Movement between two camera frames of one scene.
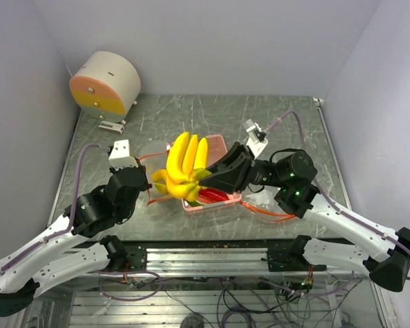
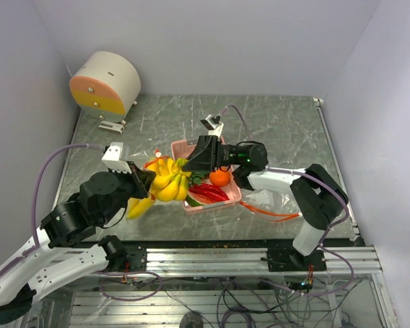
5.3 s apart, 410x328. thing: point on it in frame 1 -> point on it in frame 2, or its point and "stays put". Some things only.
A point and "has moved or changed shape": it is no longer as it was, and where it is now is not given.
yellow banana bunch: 187,163 has moved or changed shape
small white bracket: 111,126 stays put
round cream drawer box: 106,85 stays put
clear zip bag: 155,162 has moved or changed shape
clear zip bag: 262,203 stays put
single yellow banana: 160,174 -> 137,207
